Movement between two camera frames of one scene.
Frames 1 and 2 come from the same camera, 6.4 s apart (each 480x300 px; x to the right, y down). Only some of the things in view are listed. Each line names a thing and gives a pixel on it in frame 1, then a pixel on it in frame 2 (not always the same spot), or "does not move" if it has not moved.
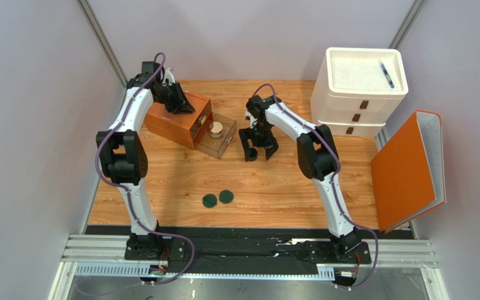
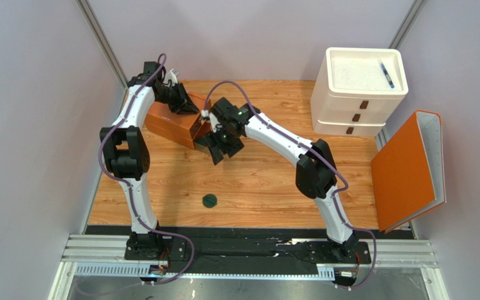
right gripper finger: [250, 154] -> [216, 154]
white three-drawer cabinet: [354, 90] does not move
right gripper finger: [270, 150] -> [235, 147]
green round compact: [209, 200] does not move
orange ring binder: [408, 173] does not move
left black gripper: [179, 107] does not move
